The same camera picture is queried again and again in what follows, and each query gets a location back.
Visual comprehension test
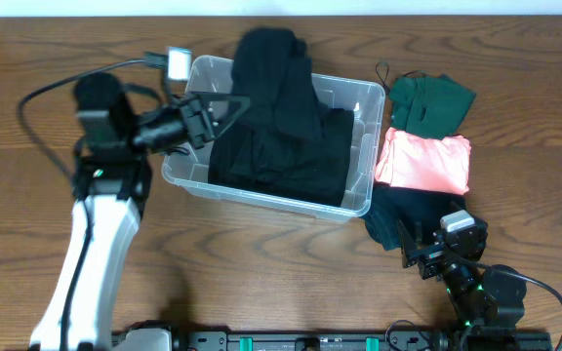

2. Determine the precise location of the small black garment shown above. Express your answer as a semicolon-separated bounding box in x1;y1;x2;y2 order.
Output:
231;27;324;141

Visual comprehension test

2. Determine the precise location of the large black garment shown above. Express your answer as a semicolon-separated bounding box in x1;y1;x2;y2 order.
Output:
208;108;354;207

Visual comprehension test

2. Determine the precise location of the dark green garment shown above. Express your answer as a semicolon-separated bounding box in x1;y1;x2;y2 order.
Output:
375;61;476;140

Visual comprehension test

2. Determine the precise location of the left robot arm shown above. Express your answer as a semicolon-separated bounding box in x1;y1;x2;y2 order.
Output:
29;71;251;350

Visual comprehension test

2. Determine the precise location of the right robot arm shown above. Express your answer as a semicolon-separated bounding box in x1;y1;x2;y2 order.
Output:
396;211;527;350

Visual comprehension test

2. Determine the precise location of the black folded garment right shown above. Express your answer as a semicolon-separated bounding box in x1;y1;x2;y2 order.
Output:
362;183;466;251

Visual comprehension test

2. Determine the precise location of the clear plastic storage bin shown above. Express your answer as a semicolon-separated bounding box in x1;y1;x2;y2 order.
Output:
162;56;385;219

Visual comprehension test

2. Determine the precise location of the pink folded garment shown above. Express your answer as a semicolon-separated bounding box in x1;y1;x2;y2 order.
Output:
375;128;471;195

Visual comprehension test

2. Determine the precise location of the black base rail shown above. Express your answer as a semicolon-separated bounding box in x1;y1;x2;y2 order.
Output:
112;331;554;351

